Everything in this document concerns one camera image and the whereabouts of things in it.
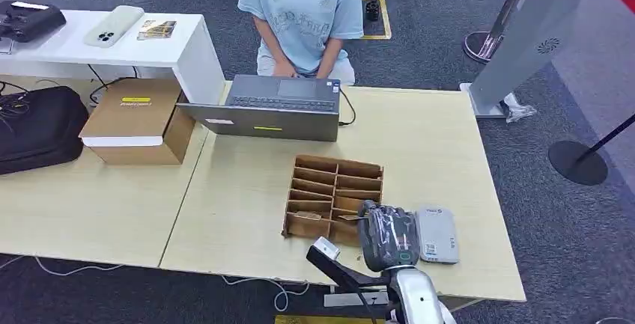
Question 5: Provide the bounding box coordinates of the brown cardboard box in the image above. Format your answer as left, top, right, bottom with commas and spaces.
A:
79, 77, 196, 166

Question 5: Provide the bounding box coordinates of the white card reader device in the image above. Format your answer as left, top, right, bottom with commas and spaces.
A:
415, 206, 461, 265

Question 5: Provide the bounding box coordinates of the black laptop power cable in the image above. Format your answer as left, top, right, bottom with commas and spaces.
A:
338, 87, 358, 127

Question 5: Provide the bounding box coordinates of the grey standing panel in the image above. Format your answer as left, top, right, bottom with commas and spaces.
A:
460, 0, 592, 120

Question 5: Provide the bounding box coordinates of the person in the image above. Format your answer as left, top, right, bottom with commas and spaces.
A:
237, 0, 365, 86

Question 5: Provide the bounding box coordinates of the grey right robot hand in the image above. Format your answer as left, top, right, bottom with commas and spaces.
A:
357, 200, 422, 274

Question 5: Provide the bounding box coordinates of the white side table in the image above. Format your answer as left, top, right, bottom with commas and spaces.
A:
0, 9, 227, 106

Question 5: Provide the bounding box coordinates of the black carrying bag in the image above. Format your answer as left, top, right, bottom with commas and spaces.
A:
0, 85, 90, 177

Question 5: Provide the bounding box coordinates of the grey open laptop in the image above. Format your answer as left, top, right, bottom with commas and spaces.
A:
177, 74, 342, 143

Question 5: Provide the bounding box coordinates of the clear plastic wrap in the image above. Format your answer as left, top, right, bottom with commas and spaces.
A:
502, 92, 538, 124

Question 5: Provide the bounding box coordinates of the black cable bundle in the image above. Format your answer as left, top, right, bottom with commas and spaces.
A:
0, 81, 31, 132

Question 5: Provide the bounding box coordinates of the white floor cable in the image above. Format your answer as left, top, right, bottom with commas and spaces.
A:
0, 255, 311, 314

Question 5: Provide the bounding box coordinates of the black device case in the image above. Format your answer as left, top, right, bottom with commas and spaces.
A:
0, 0, 67, 43

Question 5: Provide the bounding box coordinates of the wooden card sorting box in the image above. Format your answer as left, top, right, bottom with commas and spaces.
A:
281, 154, 384, 248

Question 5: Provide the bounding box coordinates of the chrome stanchion post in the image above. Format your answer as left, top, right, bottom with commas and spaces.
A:
462, 0, 541, 64

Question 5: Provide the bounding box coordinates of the printed card pack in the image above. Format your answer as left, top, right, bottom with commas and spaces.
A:
136, 19, 177, 42

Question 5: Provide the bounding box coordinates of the black cable under table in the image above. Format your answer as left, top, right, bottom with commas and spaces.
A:
87, 64, 140, 106

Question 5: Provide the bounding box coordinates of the black stanchion post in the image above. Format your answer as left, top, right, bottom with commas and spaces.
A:
547, 114, 635, 187

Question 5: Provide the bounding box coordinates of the pale smartphone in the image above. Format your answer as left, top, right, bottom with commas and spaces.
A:
82, 4, 145, 49

